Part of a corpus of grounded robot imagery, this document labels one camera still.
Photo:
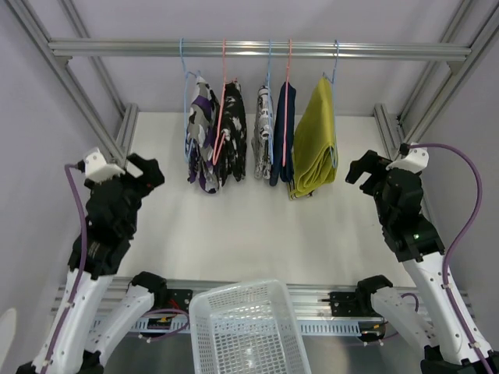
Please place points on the navy blue trousers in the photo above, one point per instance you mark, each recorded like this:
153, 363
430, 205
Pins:
277, 171

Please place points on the grey white printed trousers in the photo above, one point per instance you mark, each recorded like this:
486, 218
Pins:
262, 141

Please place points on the aluminium frame right struts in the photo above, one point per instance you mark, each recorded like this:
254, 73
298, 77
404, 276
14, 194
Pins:
475, 24

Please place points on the aluminium frame left struts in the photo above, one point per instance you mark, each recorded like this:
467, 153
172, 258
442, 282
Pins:
32, 27

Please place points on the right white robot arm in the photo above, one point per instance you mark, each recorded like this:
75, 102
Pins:
448, 340

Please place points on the black white patterned trousers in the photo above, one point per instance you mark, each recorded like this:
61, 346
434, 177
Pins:
232, 143

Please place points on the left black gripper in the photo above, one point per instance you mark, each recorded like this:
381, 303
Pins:
150, 178

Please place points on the purple camouflage trousers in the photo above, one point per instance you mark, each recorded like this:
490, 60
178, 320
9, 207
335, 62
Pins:
200, 136

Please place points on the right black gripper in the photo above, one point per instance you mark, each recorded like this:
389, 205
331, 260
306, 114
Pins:
371, 164

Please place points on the light blue hanger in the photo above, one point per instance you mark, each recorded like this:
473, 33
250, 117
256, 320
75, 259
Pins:
270, 78
185, 97
332, 80

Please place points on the left pink hanger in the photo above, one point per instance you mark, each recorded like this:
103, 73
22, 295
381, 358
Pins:
223, 85

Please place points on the pink hanger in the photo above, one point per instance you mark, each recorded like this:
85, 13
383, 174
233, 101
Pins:
285, 146
223, 85

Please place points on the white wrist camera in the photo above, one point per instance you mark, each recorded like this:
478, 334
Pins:
96, 168
412, 157

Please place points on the olive yellow trousers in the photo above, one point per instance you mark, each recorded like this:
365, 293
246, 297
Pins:
314, 154

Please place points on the white plastic basket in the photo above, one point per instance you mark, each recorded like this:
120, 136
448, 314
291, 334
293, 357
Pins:
247, 327

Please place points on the aluminium frame struts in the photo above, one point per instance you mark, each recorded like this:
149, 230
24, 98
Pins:
475, 24
32, 27

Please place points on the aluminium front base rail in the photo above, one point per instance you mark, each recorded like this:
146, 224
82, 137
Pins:
306, 298

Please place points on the aluminium hanging rail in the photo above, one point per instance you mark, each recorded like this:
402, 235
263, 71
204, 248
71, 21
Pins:
120, 47

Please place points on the right pink hanger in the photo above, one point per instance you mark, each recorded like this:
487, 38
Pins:
285, 146

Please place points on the grey slotted cable duct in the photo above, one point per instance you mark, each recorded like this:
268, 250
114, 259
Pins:
321, 327

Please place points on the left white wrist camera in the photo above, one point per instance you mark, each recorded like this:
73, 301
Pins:
96, 168

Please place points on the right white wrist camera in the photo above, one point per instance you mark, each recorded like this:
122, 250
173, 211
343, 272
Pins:
412, 157

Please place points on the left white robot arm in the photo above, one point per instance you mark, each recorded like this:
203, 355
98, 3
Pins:
72, 346

